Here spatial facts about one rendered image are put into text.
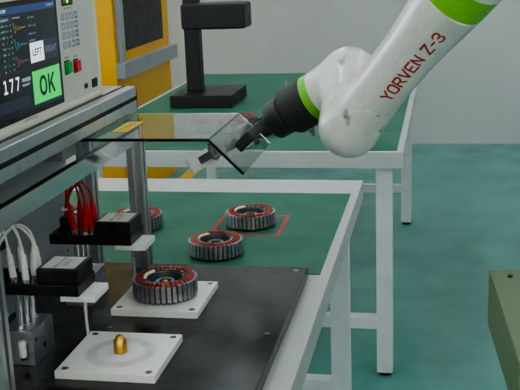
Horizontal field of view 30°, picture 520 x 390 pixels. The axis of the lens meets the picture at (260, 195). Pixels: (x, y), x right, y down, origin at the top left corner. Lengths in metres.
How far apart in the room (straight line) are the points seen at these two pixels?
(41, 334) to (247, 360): 0.31
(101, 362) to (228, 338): 0.21
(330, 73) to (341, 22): 4.93
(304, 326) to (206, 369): 0.25
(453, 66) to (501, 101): 0.40
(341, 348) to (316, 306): 0.95
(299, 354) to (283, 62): 5.30
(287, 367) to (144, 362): 0.21
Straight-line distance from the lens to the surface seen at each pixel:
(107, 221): 1.63
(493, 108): 6.68
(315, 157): 2.92
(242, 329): 1.54
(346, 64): 1.71
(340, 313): 2.59
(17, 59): 1.42
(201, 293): 1.67
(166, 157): 3.02
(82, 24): 1.66
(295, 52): 6.69
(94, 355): 1.46
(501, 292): 1.50
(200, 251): 1.93
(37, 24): 1.49
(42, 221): 1.79
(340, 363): 2.65
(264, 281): 1.75
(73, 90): 1.61
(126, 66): 5.05
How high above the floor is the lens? 1.36
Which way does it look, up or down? 15 degrees down
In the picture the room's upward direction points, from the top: 2 degrees counter-clockwise
